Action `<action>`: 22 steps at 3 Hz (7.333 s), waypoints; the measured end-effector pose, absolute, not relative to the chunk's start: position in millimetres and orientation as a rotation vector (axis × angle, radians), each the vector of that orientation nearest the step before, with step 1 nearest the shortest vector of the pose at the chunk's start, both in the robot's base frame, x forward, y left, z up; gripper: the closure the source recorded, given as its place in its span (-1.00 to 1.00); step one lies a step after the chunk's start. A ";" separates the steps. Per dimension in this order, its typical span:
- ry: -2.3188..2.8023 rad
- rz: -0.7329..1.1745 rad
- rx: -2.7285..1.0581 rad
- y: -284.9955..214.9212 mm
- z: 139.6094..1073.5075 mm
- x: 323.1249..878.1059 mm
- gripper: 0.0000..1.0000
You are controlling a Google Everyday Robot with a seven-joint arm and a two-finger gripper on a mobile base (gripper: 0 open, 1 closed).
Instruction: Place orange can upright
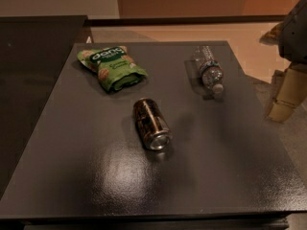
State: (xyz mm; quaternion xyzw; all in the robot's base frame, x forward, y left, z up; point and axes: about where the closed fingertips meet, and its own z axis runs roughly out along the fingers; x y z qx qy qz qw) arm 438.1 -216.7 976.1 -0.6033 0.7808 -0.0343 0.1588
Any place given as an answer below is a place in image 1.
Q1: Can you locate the green snack bag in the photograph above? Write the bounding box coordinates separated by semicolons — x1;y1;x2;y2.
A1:
77;46;148;92

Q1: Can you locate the clear plastic water bottle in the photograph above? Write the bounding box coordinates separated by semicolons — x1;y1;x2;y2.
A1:
193;46;224;95

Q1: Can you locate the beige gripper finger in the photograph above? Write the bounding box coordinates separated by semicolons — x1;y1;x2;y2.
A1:
259;22;283;45
265;63;307;123

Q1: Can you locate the orange soda can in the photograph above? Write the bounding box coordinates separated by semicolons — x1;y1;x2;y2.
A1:
133;98;172;150

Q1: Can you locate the dark side table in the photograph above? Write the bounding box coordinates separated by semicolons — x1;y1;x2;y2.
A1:
0;15;87;197

